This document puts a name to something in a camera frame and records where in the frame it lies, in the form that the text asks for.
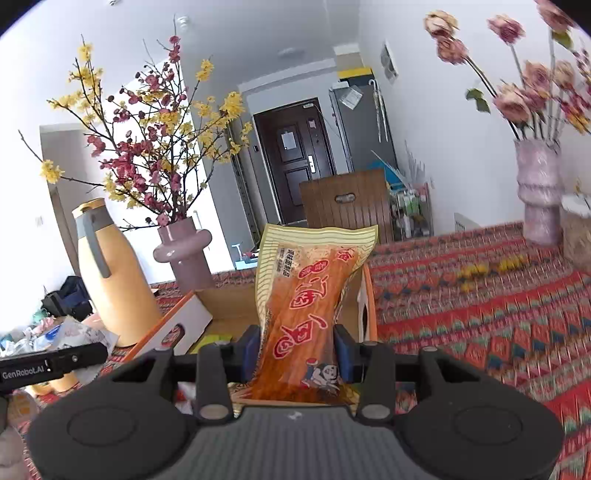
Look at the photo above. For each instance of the orange yellow striped snack bag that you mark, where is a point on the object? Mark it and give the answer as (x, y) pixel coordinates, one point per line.
(301, 282)

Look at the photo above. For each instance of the blue capped plastic bottle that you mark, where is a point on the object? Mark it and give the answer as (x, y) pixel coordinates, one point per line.
(39, 342)

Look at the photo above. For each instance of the pink yellow blossom branches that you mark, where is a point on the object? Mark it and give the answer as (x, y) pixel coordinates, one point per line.
(151, 137)

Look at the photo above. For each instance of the dried pink roses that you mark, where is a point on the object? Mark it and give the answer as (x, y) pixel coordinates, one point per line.
(546, 98)

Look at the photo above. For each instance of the clear container with snacks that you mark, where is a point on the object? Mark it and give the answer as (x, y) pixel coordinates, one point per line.
(576, 226)

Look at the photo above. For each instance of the yellow ceramic mug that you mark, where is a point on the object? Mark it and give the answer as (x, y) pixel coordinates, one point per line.
(63, 384)

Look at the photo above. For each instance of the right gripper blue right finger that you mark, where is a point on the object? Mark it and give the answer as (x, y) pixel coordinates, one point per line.
(348, 354)

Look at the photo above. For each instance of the yellow box on fridge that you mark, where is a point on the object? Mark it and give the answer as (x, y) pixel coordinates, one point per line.
(355, 73)

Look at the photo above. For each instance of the dark brown door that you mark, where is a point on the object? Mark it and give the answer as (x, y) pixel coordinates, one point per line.
(296, 146)

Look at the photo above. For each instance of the green snack bar packet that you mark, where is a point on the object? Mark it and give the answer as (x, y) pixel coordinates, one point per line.
(216, 339)

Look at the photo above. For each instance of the pink textured tall vase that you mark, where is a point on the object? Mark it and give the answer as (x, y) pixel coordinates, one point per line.
(540, 188)

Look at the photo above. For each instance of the fallen yellow petals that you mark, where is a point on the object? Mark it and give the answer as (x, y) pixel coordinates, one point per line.
(468, 276)

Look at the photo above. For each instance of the patterned red tablecloth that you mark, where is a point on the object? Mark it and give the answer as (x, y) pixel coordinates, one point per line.
(493, 383)

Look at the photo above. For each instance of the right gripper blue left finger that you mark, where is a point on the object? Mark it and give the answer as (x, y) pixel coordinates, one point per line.
(244, 356)

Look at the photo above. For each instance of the brown wooden chair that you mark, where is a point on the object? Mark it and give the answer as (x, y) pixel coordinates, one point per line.
(351, 201)

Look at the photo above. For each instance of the yellow thermos jug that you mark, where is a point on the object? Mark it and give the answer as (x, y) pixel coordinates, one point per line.
(113, 276)

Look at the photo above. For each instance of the grey refrigerator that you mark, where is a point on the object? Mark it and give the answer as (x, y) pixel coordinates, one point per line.
(363, 125)

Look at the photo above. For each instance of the dark bag on floor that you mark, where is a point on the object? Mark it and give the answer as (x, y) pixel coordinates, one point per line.
(71, 299)

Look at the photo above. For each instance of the pink ring vase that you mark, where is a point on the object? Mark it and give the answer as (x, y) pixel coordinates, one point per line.
(182, 247)

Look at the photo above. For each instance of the red cardboard pumpkin box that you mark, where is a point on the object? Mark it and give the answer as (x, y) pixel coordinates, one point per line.
(230, 310)

